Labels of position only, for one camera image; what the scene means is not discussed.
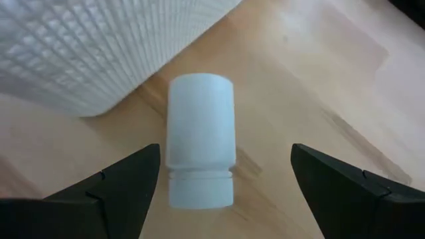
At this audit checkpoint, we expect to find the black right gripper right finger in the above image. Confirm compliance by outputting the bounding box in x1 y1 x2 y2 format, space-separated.
290 143 425 239

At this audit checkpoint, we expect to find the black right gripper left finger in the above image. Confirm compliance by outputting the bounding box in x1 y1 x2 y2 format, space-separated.
0 143 161 239

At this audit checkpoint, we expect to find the white plastic pill bottle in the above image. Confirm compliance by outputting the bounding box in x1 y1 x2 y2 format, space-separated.
165 72 237 210

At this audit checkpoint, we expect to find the white perforated plastic basket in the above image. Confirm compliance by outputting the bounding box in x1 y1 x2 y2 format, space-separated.
0 0 243 118

